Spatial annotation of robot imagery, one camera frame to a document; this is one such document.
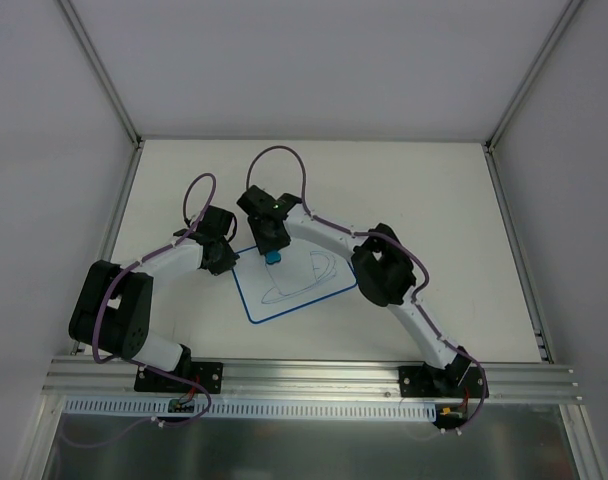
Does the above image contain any left aluminium frame post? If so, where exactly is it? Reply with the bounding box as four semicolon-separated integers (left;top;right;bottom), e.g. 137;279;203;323
55;0;142;148

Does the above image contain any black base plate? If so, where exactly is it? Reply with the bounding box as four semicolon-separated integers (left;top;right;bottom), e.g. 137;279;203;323
134;360;224;394
397;363;488;399

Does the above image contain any aluminium extrusion rail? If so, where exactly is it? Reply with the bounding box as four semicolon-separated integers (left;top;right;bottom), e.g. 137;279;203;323
41;355;585;405

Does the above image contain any blue foam whiteboard eraser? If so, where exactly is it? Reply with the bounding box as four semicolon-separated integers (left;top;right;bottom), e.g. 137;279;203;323
264;251;281;265

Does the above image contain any aluminium frame post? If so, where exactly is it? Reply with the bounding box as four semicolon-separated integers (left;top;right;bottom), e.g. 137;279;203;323
55;0;142;148
484;0;585;153

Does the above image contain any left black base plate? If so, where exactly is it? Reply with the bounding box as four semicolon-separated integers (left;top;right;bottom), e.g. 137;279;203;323
134;360;224;394

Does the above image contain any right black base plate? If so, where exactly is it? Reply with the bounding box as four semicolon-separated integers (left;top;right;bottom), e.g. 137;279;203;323
397;363;488;399

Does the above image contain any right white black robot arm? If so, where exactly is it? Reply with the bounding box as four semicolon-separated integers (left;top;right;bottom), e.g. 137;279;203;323
237;185;485;398

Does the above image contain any white slotted cable duct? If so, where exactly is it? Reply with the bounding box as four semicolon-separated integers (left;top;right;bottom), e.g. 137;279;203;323
63;396;437;423

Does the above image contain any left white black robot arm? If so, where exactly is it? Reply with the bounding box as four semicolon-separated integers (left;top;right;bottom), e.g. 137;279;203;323
68;206;239;394

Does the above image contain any blue-framed small whiteboard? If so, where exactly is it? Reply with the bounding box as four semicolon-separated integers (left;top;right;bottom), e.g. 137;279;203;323
233;240;357;325

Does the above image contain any right aluminium frame post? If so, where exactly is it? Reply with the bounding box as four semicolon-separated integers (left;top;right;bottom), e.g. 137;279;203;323
484;0;585;153

